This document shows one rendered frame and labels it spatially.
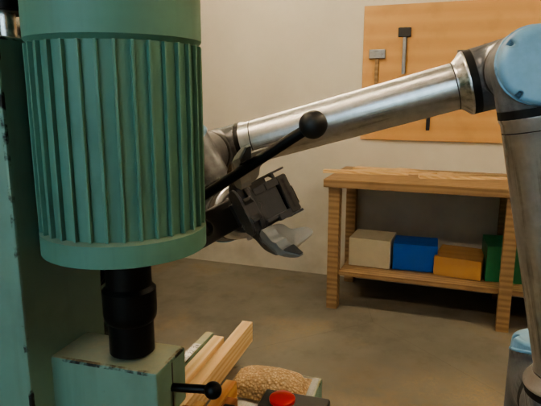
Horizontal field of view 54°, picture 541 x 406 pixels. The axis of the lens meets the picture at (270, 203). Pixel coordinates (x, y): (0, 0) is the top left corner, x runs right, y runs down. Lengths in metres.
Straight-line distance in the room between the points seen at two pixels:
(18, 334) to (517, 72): 0.73
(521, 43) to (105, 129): 0.60
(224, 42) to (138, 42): 3.71
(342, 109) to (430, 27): 2.84
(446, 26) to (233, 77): 1.56
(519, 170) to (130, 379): 0.63
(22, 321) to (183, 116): 0.28
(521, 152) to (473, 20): 2.95
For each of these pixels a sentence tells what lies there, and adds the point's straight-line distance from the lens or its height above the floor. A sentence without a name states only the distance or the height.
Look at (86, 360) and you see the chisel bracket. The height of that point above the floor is 1.07.
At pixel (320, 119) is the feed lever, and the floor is 1.33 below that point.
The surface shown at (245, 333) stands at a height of 0.94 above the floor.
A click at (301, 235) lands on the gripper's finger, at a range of 0.72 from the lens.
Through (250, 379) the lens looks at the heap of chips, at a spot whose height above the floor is 0.92.
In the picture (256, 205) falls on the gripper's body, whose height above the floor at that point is 1.21.
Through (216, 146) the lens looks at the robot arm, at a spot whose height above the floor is 1.27.
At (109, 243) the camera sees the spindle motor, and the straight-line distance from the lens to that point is 0.52.
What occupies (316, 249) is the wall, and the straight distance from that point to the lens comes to 4.11.
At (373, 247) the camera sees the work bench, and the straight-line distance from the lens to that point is 3.52.
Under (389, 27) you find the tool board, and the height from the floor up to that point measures 1.80.
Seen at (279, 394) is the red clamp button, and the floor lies 1.02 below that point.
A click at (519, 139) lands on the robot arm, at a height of 1.30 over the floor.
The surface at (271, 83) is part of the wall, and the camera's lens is 4.05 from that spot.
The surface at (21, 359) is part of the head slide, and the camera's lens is 0.66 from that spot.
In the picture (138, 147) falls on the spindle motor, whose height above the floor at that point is 1.32.
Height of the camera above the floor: 1.36
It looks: 12 degrees down
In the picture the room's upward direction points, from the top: straight up
